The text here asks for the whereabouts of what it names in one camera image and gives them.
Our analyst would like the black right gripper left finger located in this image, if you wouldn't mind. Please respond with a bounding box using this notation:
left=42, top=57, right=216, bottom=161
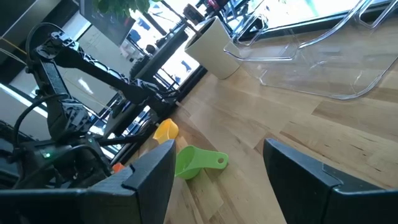
left=0, top=139, right=177, bottom=224

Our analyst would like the white plant pot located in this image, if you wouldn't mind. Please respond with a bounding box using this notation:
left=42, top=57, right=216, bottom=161
left=183, top=16, right=243, bottom=80

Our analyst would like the clear plastic basket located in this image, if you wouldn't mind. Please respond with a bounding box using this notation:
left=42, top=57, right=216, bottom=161
left=223, top=0, right=398, bottom=101

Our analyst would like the green plastic measuring cup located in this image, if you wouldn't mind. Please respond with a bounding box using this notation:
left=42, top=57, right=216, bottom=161
left=174, top=145, right=229, bottom=180

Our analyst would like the black metal rig frame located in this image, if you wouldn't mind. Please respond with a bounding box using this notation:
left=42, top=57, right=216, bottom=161
left=129, top=29, right=190, bottom=81

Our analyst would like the orange plastic measuring cup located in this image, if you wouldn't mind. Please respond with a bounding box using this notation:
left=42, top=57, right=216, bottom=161
left=111, top=162, right=126, bottom=174

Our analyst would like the yellow plastic measuring cup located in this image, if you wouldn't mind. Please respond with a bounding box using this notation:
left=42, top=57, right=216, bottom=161
left=152, top=118, right=180, bottom=146

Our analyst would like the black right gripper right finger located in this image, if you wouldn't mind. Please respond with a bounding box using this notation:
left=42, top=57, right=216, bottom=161
left=263, top=138, right=398, bottom=224

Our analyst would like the dark wall screen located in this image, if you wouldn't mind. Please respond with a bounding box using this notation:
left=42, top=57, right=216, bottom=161
left=78, top=0, right=136, bottom=47

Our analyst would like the green leafy plant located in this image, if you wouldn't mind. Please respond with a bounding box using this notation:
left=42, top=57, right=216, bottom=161
left=92, top=0, right=162, bottom=19

